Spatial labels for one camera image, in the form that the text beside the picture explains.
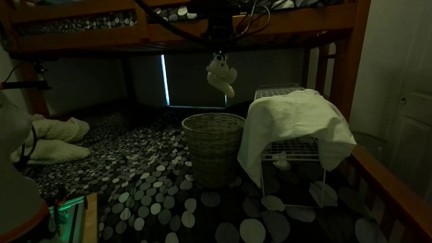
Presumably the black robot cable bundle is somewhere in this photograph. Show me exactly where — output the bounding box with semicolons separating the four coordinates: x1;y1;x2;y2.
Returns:
133;0;272;47

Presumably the wooden plank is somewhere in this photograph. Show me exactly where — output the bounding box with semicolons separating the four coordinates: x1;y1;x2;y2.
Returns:
82;193;99;243

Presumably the green lit box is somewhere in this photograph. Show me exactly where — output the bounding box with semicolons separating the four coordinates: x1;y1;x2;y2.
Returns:
45;194;87;243

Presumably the small white tag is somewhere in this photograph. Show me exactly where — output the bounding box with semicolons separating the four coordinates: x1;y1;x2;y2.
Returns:
272;151;292;173

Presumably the woven wicker basket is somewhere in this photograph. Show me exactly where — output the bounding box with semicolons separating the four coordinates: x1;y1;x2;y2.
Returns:
180;112;246;190

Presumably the folded white towel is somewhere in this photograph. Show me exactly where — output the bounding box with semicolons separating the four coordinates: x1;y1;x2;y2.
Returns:
9;139;93;166

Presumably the black horizontal bar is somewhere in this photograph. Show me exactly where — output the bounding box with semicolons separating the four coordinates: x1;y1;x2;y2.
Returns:
0;80;51;92

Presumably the white wire rack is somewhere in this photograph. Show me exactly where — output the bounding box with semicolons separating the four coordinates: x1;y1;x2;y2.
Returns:
252;85;327;209

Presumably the white fluffy teddy bear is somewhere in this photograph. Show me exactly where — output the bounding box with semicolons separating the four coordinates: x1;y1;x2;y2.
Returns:
205;53;238;99

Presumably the pebble print bed sheet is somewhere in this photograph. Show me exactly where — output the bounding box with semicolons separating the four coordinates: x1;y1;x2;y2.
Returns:
12;105;392;243

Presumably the dark window blind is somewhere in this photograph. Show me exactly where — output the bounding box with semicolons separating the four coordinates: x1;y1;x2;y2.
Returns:
129;47;313;111

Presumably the wooden bunk bed frame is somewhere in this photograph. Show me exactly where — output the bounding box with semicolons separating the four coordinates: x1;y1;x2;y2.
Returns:
0;0;432;243

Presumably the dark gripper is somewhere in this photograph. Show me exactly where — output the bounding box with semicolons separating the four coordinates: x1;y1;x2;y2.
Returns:
206;7;240;62

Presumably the white draped cloth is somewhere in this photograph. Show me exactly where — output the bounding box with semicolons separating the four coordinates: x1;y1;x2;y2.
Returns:
236;88;359;189

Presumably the pebble print bunk mattress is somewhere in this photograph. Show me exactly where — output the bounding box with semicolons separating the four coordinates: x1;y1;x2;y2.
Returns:
17;0;348;38

